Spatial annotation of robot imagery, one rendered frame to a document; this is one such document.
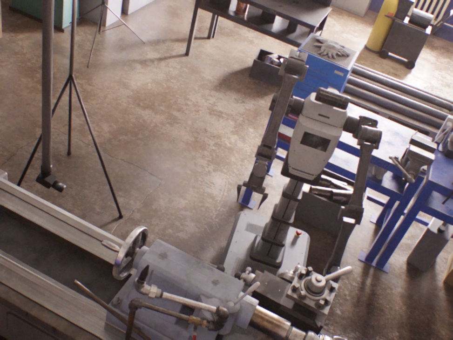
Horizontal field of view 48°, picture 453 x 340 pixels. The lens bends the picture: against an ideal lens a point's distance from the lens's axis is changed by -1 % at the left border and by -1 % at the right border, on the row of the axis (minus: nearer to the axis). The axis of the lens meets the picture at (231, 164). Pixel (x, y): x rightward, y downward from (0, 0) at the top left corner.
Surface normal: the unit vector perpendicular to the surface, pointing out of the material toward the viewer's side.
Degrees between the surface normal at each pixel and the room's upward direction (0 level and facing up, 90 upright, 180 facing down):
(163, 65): 0
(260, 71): 90
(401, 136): 0
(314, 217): 90
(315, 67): 90
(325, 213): 90
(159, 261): 0
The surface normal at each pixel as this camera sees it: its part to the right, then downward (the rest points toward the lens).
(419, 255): -0.57, 0.41
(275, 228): -0.23, 0.57
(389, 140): 0.22, -0.76
